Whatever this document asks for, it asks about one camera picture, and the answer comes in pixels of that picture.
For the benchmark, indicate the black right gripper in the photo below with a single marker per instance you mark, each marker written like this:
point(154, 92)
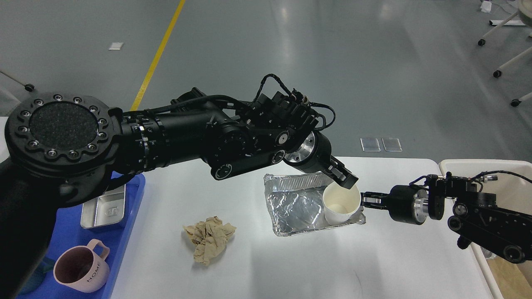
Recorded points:
point(405, 204)

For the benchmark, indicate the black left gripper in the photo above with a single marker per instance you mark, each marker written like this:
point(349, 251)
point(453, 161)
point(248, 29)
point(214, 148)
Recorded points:
point(314, 155)

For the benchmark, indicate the white paper cup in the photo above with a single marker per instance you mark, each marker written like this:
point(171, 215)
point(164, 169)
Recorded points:
point(340, 204)

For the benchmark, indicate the aluminium foil tray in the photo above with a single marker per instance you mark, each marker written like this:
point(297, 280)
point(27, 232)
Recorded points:
point(295, 204)

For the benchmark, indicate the brown paper napkin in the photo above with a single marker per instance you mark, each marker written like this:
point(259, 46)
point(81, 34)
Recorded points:
point(210, 238)

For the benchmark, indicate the stainless steel rectangular container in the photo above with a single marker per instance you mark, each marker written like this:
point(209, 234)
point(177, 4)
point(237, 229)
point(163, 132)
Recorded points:
point(105, 212)

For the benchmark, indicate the pink mug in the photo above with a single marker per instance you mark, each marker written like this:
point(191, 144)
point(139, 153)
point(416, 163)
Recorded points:
point(83, 268)

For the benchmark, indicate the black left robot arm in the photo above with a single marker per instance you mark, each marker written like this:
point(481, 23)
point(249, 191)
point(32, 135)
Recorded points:
point(64, 149)

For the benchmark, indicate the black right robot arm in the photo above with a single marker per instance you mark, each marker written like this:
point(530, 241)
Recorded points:
point(476, 217)

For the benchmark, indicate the left clear floor plate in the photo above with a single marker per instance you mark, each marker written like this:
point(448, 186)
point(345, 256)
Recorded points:
point(370, 144)

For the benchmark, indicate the clear floor plate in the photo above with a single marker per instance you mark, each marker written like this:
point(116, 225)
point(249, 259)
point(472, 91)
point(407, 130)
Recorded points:
point(370, 144)
point(391, 144)

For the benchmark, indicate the right clear floor plate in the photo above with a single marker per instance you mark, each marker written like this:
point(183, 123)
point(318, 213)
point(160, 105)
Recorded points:
point(391, 144)

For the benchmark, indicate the white plastic bin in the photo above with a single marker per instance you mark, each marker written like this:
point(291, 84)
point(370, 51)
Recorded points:
point(505, 280)

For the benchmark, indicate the white paper scrap on floor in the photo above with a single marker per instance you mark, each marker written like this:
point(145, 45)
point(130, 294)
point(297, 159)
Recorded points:
point(116, 46)

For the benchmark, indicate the blue plastic tray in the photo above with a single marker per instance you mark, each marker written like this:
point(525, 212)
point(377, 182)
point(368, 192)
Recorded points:
point(69, 233)

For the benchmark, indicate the blue mug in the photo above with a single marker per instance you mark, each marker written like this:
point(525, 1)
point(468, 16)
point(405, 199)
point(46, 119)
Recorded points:
point(38, 276)

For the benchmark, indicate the black caster left stand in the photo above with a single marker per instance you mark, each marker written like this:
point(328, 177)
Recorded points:
point(27, 86)

